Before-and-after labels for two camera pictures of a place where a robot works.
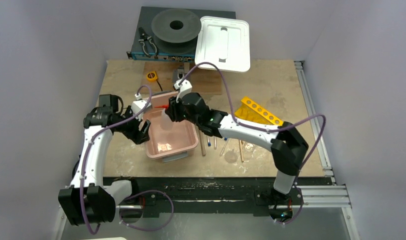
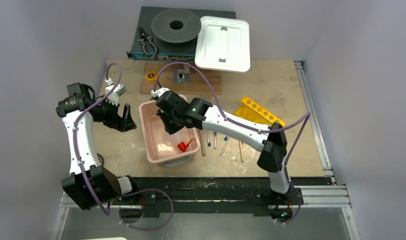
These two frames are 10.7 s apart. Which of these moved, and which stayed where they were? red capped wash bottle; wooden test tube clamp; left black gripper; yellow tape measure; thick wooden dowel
Moved: red capped wash bottle; left black gripper
Stayed: wooden test tube clamp; thick wooden dowel; yellow tape measure
